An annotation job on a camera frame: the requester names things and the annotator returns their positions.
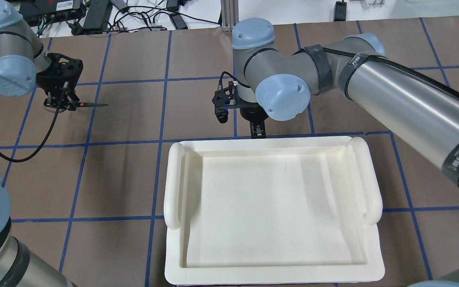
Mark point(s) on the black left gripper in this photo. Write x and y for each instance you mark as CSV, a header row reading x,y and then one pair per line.
x,y
51,85

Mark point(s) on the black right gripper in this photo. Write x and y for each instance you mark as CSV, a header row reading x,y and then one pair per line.
x,y
253,114

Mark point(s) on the grey orange scissors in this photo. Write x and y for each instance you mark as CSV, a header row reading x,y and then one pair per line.
x,y
84,105

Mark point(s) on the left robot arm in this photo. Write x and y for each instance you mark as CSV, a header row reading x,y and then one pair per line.
x,y
26,63

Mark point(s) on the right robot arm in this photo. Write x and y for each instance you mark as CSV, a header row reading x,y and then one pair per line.
x,y
420,110

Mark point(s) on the white foam tray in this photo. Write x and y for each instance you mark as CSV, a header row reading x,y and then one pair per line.
x,y
272,211

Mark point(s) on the black power adapter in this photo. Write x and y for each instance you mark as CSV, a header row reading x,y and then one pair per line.
x,y
97,17

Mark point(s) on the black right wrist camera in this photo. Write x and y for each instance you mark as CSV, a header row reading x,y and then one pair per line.
x,y
225,98

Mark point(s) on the aluminium frame post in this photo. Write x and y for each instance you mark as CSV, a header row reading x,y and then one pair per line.
x,y
229,14

